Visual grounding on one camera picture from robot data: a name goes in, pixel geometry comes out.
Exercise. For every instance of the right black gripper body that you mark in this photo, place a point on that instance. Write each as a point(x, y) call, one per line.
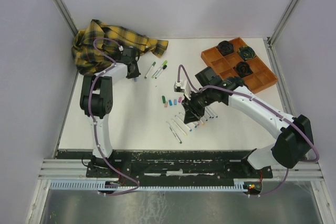
point(198, 102)

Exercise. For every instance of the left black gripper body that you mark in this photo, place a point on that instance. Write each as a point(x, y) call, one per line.
point(136, 73)

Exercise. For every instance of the pink cap marker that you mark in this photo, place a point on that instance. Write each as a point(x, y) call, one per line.
point(179, 127)

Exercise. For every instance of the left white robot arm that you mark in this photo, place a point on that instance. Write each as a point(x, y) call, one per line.
point(96, 100)

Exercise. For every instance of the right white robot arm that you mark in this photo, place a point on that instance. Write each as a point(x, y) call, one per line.
point(293, 135)

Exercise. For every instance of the black cap marker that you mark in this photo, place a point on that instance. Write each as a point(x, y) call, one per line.
point(158, 74)

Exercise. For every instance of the light green cap marker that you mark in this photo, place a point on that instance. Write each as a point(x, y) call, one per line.
point(159, 69)

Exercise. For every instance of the orange compartment tray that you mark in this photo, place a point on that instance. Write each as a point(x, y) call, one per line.
point(234, 58)

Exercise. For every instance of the yellow plaid shirt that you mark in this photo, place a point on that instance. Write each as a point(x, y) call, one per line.
point(95, 47)

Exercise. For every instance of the dark floral rolled sock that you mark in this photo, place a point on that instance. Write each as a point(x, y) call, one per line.
point(243, 69)

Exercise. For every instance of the green blue rolled sock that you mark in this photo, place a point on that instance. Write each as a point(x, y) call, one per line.
point(246, 53)

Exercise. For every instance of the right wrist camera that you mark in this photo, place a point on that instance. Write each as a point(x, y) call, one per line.
point(183, 86)

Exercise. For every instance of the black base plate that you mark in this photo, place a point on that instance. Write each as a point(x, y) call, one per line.
point(186, 168)

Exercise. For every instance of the left aluminium frame post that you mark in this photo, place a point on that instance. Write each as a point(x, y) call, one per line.
point(66, 16)

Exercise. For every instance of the aluminium frame post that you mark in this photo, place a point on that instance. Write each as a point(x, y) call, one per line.
point(66, 16)
point(282, 22)

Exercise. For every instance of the right aluminium frame post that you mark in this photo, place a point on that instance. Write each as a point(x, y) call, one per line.
point(282, 22)

